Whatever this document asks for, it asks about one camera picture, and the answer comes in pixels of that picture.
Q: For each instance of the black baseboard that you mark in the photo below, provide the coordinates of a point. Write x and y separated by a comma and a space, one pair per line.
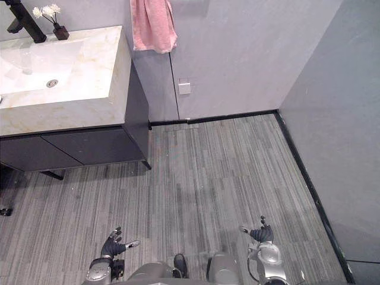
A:
308, 184

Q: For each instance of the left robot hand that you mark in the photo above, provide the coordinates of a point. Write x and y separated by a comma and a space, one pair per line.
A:
112, 248

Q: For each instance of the pink towel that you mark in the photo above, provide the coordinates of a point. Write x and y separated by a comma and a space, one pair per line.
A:
151, 23

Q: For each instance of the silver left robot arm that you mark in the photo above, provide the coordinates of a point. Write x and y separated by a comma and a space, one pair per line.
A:
99, 270

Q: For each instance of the black faucet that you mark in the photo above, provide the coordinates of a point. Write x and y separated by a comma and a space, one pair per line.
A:
34, 26

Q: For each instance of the marble washbasin countertop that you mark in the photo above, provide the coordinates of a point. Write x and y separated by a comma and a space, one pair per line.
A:
89, 74

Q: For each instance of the round metal sink drain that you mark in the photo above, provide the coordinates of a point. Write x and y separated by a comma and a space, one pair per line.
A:
52, 82

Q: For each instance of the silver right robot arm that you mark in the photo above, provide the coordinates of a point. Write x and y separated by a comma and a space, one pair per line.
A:
268, 258

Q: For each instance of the dark vanity cabinet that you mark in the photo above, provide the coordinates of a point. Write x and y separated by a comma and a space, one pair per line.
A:
89, 145

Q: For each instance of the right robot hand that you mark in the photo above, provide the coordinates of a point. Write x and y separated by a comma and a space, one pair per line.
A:
262, 234

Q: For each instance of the silver right robot leg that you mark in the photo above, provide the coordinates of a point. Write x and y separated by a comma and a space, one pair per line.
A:
222, 267

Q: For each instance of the dark left robot foot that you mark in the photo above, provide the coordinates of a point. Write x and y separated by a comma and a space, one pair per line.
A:
180, 262

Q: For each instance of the dark square vase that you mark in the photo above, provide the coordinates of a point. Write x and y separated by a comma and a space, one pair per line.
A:
60, 33

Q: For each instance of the white flowers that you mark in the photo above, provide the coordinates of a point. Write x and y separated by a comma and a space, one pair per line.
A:
47, 11

